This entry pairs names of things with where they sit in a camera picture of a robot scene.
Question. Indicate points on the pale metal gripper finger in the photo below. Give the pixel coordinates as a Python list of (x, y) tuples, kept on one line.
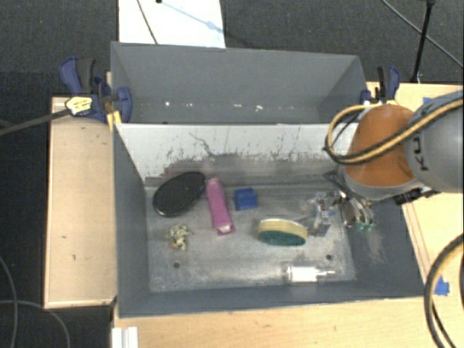
[(320, 223), (322, 199)]

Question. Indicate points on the yellow and green sponge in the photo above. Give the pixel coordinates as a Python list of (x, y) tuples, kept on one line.
[(282, 232)]

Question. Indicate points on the clear and white tube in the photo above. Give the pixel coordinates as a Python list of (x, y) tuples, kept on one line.
[(304, 274)]

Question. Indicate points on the small blue box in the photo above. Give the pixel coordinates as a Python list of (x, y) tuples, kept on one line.
[(245, 198)]

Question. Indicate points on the grey metal bin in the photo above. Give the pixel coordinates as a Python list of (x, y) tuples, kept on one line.
[(232, 151)]

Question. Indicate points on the pink plastic bottle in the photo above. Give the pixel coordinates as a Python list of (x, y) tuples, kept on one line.
[(218, 205)]

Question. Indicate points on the black oval case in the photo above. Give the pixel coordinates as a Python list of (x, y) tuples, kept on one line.
[(178, 194)]

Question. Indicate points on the pale wood flat board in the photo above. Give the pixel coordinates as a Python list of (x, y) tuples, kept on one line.
[(81, 209)]

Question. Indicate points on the black cylinder on white bracket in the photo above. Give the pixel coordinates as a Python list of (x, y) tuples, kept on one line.
[(413, 195)]

